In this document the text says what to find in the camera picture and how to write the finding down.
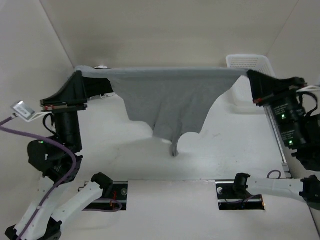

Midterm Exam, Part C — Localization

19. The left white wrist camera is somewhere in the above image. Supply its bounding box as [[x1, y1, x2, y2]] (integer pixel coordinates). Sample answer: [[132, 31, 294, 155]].
[[11, 100, 45, 123]]

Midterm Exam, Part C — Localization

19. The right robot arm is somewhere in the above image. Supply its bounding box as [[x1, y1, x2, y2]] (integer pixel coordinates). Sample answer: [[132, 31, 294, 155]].
[[231, 70, 320, 210]]

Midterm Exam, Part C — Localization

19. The white plastic basket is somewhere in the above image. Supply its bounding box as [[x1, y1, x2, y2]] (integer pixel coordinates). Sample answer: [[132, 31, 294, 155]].
[[225, 54, 276, 112]]

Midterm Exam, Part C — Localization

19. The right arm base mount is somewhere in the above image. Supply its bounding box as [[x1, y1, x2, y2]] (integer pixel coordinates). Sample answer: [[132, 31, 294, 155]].
[[215, 173, 265, 211]]

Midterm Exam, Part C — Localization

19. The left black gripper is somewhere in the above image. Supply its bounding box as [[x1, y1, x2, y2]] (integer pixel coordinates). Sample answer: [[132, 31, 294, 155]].
[[42, 69, 90, 153]]

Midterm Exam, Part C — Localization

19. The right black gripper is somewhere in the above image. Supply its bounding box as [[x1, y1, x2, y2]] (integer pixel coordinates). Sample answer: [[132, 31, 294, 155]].
[[247, 67, 309, 146]]

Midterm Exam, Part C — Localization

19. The folded black tank top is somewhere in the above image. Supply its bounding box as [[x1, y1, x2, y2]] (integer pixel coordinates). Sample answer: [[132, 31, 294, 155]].
[[82, 77, 114, 98]]

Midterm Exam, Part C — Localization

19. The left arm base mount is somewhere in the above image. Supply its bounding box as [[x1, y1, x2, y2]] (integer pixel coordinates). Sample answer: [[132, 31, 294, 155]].
[[84, 181, 129, 213]]

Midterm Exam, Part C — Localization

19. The grey tank top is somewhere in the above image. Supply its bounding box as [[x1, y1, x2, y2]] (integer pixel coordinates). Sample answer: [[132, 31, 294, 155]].
[[75, 65, 247, 157]]

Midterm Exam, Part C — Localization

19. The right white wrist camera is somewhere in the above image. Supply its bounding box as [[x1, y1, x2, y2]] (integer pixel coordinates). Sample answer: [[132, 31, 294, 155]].
[[296, 85, 320, 93]]

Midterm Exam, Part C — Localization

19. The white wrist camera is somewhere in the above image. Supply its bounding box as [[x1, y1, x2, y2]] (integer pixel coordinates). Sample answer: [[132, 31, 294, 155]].
[[11, 100, 45, 123], [296, 85, 320, 93]]

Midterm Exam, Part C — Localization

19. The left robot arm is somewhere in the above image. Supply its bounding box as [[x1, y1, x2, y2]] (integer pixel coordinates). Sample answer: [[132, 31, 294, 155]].
[[0, 70, 113, 240]]

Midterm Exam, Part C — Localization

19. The folded white tank top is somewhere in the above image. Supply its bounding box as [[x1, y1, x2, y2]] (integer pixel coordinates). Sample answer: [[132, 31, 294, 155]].
[[93, 65, 118, 100]]

